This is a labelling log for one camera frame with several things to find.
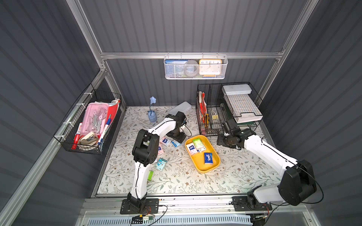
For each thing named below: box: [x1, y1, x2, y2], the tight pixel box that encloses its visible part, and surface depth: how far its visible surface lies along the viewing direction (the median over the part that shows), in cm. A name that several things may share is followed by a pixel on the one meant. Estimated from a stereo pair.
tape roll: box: [184, 59, 200, 78], surface depth 89 cm
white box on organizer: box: [222, 83, 253, 96], surface depth 102 cm
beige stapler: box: [80, 131, 99, 146], surface depth 65 cm
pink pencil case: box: [80, 102, 109, 136], surface depth 74 cm
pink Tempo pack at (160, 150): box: [157, 144, 165, 156], surface depth 93 cm
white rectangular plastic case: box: [167, 101, 192, 116], surface depth 121 cm
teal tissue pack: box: [155, 157, 169, 171], surface depth 88 cm
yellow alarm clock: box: [198, 58, 223, 77], surface depth 90 cm
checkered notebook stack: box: [222, 88, 263, 118], surface depth 98 cm
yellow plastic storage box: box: [184, 134, 221, 174], surface depth 91 cm
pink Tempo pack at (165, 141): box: [159, 136, 172, 146], surface depth 98 cm
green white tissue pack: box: [192, 137, 207, 153], surface depth 93 cm
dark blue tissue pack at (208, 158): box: [204, 152, 214, 165], surface depth 90 cm
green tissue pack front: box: [147, 170, 155, 181], surface depth 84 cm
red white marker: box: [71, 122, 83, 150], surface depth 66 cm
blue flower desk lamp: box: [147, 96, 157, 123], surface depth 107 cm
